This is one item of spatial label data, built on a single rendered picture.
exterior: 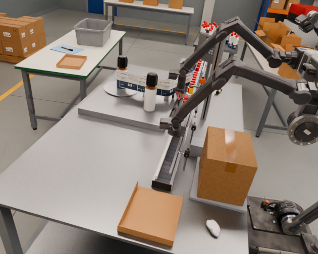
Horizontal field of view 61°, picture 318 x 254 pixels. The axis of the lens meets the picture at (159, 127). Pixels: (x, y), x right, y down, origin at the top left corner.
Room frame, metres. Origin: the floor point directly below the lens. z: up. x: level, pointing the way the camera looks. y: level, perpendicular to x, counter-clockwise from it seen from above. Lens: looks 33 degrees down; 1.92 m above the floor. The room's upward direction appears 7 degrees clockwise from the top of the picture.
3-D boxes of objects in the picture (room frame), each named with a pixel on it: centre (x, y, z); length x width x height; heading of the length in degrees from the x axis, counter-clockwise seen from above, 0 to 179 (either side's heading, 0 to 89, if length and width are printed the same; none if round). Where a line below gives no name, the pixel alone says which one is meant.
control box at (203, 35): (1.98, -0.30, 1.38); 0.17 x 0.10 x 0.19; 45
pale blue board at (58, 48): (3.24, 1.23, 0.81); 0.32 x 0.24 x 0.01; 73
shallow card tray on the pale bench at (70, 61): (2.83, 1.03, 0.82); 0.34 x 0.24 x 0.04; 3
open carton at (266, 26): (4.51, -1.58, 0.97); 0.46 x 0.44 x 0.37; 2
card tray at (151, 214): (0.90, -0.02, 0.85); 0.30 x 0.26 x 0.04; 170
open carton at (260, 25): (4.95, -1.64, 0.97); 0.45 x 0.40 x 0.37; 89
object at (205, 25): (4.30, -0.74, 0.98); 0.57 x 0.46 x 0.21; 80
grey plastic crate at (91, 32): (3.75, 1.03, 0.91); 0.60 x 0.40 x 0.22; 1
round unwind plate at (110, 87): (2.16, 0.37, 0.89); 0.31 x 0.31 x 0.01
